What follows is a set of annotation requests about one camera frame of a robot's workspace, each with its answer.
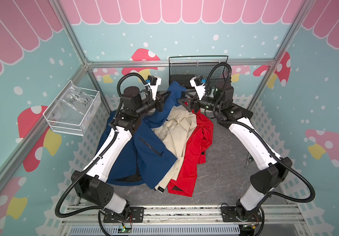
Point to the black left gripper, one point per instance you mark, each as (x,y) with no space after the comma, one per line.
(159,101)

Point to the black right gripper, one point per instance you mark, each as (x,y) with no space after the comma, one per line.
(191,100)

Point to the beige jacket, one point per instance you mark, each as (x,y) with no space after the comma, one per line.
(174,133)

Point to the blue jacket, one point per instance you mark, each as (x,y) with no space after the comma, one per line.
(145,158)

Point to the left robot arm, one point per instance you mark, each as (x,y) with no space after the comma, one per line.
(137,97)

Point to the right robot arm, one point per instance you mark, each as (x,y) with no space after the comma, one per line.
(215,93)

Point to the red jacket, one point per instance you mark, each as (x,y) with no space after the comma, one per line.
(200,140)

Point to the black box in basket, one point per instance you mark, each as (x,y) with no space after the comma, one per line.
(182,79)

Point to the clear plastic bag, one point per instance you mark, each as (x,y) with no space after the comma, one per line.
(75,103)

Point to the long metal wrench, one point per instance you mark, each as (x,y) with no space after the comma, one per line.
(247,160)

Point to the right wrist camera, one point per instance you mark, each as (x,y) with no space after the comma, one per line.
(198,83)

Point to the black wire mesh basket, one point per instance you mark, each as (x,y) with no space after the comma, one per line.
(202,69)

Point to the horizontal aluminium frame bar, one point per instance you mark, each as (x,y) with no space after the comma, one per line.
(167,63)

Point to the aluminium frame post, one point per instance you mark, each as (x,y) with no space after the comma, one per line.
(85,67)

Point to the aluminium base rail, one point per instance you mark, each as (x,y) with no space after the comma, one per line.
(189,220)

